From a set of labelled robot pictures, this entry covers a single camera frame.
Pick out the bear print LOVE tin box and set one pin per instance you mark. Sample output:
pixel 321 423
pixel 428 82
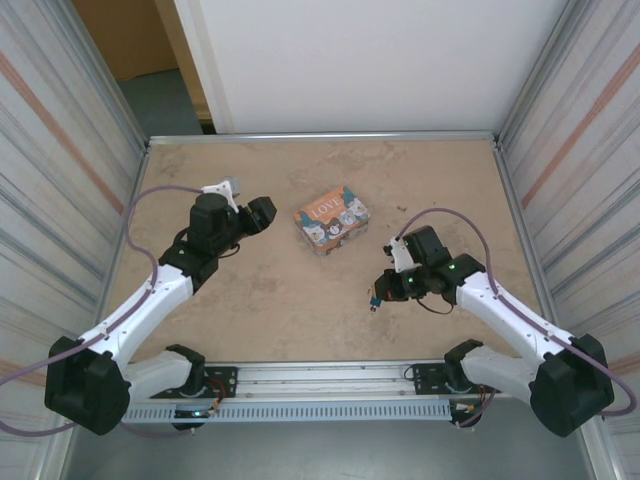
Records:
pixel 332 220

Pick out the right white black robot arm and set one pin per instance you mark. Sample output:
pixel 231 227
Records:
pixel 505 310

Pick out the brown cardboard board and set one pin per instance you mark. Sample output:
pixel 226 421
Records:
pixel 125 35

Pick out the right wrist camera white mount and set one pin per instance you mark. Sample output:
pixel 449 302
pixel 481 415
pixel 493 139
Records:
pixel 400 255

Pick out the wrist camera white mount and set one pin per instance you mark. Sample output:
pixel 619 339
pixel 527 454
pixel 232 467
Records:
pixel 220 189
pixel 400 255

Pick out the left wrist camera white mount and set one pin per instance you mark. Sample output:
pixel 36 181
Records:
pixel 220 189

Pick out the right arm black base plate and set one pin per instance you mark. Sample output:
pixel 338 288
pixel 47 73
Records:
pixel 425 375

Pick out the aluminium table frame bar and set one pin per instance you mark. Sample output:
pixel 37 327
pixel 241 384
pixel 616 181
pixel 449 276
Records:
pixel 320 137

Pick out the aluminium mounting rail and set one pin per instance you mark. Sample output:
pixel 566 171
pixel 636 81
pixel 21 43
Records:
pixel 325 377

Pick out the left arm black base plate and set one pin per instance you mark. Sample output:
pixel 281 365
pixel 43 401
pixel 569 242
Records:
pixel 225 375

